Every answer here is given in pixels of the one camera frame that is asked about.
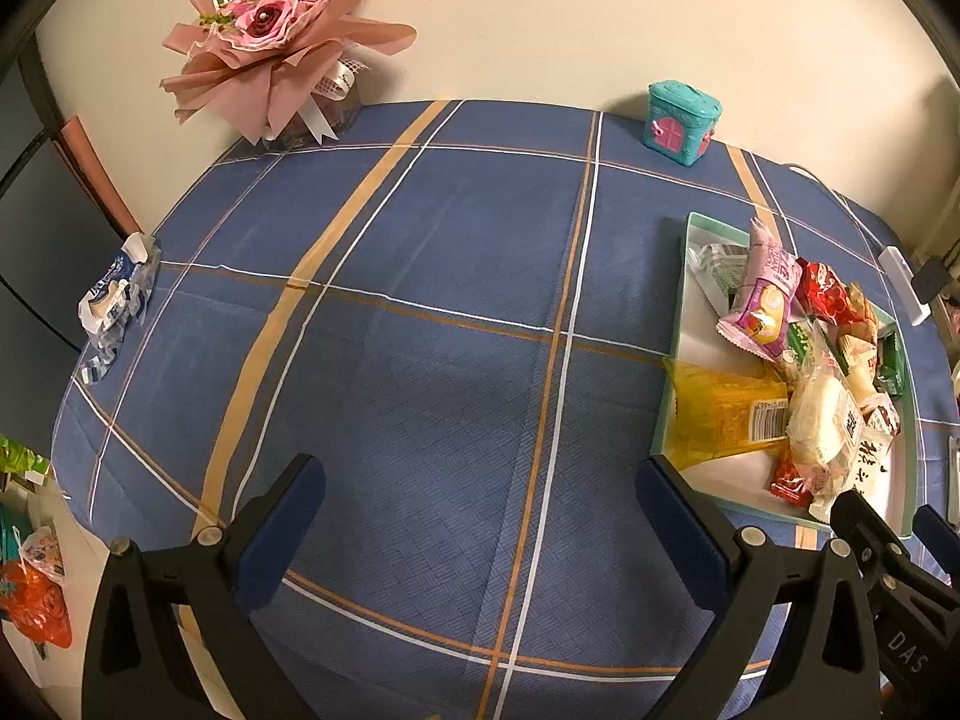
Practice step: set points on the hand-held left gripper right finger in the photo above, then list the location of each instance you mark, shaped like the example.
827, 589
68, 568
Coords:
675, 532

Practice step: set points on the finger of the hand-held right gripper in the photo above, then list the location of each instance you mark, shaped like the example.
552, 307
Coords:
862, 525
937, 536

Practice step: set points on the red-orange packet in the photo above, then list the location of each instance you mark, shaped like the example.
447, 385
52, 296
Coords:
791, 484

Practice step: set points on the blue plaid tablecloth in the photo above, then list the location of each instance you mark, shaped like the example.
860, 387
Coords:
420, 390

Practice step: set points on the reddish brown board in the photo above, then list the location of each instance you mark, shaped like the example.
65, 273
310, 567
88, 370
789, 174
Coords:
97, 172

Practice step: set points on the pink flower bouquet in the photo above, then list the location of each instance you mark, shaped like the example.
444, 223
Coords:
262, 37

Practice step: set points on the brown red white-label packet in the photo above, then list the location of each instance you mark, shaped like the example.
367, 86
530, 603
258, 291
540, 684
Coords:
885, 420

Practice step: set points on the purple snack packet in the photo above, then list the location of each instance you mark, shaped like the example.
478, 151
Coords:
761, 300

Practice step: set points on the orange yellow snack packet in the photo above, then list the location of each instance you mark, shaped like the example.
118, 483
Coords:
862, 315

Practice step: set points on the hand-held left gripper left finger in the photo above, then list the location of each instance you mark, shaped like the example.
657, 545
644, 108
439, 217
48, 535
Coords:
289, 532

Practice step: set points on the white tray with teal rim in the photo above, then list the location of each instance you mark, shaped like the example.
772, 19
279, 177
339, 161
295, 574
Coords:
701, 337

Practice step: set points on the crumpled blue white packet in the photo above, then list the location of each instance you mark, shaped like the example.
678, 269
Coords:
120, 292

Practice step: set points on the shiny green packet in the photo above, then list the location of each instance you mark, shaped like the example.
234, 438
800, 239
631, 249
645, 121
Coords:
19, 457

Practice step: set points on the teal toy house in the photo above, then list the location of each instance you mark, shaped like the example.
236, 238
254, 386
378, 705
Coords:
679, 120

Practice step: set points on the green cow-print cookie packet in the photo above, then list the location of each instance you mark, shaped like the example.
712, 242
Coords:
802, 341

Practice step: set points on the dark cabinet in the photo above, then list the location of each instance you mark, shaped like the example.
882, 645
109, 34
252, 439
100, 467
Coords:
37, 240

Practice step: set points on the orange plastic bag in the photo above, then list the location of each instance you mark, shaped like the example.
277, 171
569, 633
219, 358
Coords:
37, 600

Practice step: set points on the black charger plug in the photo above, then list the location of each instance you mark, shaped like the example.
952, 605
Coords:
928, 281

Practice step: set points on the white packet with black characters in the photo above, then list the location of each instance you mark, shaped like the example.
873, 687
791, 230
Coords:
870, 465

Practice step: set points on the red snack packet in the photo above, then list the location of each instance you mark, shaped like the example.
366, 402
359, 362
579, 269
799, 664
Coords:
825, 292

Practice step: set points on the white power strip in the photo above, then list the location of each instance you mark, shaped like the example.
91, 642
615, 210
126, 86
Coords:
900, 277

